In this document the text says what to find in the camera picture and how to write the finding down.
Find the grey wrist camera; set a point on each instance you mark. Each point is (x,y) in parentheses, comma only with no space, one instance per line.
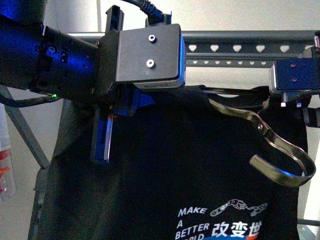
(295,74)
(152,58)

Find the metal clothes hanger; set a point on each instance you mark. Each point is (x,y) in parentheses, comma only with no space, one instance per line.
(275,142)

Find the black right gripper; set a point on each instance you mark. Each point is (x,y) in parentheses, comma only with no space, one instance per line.
(297,96)

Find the black printed t-shirt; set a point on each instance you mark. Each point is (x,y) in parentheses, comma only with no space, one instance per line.
(178,170)

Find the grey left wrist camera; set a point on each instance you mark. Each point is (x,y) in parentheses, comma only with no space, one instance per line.
(152,58)

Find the grey clothes drying rack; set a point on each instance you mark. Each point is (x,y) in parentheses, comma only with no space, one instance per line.
(242,60)

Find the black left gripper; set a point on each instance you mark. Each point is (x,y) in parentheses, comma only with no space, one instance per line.
(110,82)

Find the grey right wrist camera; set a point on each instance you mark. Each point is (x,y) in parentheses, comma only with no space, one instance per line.
(295,74)

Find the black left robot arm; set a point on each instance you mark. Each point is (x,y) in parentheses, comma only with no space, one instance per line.
(56,66)

